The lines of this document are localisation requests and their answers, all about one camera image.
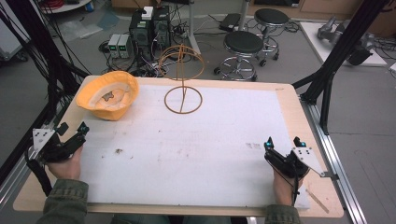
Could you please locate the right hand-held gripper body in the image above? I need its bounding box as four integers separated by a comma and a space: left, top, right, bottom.
263, 146, 339, 181

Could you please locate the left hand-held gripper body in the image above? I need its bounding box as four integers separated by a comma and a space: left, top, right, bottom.
24, 127, 87, 164

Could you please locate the yellow bucket hat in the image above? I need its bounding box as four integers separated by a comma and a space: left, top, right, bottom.
75, 70, 140, 121

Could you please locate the brown wire hat stand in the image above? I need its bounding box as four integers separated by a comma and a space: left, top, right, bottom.
158, 44, 205, 115

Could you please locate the person's left hand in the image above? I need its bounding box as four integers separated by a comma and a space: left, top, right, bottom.
46, 145, 84, 181

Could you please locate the person's right hand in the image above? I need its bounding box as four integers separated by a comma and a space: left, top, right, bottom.
273, 167, 310, 207

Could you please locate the thin wooden stick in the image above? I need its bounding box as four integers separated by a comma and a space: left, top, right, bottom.
305, 189, 331, 215

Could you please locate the white foam mat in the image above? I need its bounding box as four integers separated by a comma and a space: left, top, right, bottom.
78, 84, 312, 209

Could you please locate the grey power supply unit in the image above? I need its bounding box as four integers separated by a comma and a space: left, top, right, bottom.
107, 33, 122, 59
118, 34, 134, 60

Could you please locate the clear plastic sheet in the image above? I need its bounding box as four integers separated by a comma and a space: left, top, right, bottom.
58, 19, 105, 42

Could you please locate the white floor platform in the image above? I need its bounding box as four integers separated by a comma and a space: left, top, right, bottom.
299, 21, 389, 68

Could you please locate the white cabinet on wheels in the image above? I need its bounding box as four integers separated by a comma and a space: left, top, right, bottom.
0, 18, 30, 63

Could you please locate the black round stool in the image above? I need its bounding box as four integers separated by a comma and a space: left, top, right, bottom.
213, 30, 265, 83
253, 7, 290, 68

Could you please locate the black computer tower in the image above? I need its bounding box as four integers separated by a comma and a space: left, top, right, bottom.
151, 5, 173, 51
128, 10, 156, 61

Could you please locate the white round table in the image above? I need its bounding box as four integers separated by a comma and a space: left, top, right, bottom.
39, 0, 93, 15

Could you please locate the flat black case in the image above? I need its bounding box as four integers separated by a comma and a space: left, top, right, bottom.
218, 12, 243, 33

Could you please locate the grey desk leg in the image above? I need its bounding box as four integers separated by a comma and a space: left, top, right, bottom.
237, 0, 252, 33
186, 0, 203, 56

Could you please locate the small white box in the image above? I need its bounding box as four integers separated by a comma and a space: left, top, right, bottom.
141, 6, 154, 21

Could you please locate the aluminium rail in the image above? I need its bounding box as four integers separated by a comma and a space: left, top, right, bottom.
299, 94, 369, 224
0, 102, 64, 210

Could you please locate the thin black cable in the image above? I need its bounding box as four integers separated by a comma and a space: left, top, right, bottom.
274, 166, 301, 207

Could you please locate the black strap cable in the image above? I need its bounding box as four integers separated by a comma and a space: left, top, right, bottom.
23, 148, 54, 198

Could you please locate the black metal frame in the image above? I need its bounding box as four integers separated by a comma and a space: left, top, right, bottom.
0, 0, 92, 185
291, 0, 390, 136

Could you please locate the tangle of floor cables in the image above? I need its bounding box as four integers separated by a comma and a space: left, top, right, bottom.
98, 39, 177, 78

